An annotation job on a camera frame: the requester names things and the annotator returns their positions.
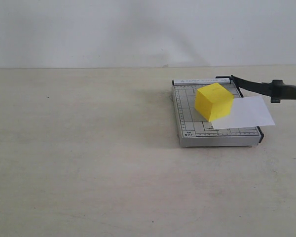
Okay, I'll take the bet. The yellow cube block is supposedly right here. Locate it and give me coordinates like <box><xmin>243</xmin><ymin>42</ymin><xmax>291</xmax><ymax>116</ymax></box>
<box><xmin>194</xmin><ymin>83</ymin><xmax>234</xmax><ymax>122</ymax></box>

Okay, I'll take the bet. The white paper sheet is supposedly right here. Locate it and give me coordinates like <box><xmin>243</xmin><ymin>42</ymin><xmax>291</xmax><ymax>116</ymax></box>
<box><xmin>212</xmin><ymin>95</ymin><xmax>275</xmax><ymax>129</ymax></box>

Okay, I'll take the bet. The black cutter blade arm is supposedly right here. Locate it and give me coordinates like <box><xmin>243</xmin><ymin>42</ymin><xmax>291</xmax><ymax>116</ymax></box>
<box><xmin>216</xmin><ymin>75</ymin><xmax>296</xmax><ymax>103</ymax></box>

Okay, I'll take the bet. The grey paper cutter base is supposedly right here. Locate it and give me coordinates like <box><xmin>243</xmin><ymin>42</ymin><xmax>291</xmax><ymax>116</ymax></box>
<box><xmin>172</xmin><ymin>76</ymin><xmax>264</xmax><ymax>147</ymax></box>

